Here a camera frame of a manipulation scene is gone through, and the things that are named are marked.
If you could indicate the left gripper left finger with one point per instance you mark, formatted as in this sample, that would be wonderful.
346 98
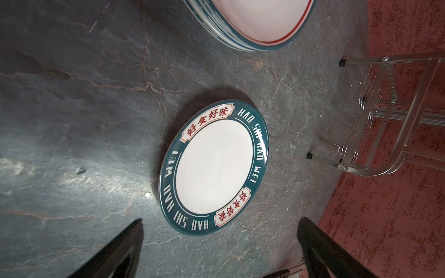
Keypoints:
119 258

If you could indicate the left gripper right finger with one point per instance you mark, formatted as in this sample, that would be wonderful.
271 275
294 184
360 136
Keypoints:
324 257

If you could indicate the patterned plate green rim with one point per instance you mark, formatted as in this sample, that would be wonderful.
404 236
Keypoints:
213 167

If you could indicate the chrome wire dish rack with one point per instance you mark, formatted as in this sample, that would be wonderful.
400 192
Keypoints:
378 104

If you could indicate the white plate black quatrefoil emblem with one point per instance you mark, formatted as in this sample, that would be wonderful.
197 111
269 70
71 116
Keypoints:
209 27

